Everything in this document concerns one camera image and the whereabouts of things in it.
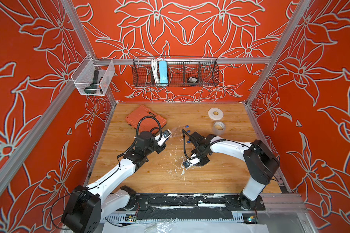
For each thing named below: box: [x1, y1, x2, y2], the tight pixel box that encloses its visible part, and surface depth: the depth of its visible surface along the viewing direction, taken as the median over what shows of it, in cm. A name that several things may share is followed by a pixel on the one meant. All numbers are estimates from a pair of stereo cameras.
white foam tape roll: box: [208, 107, 224, 121], surface depth 113 cm
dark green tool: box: [84, 69, 99, 95], surface depth 82 cm
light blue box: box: [158, 60, 169, 84], surface depth 92 cm
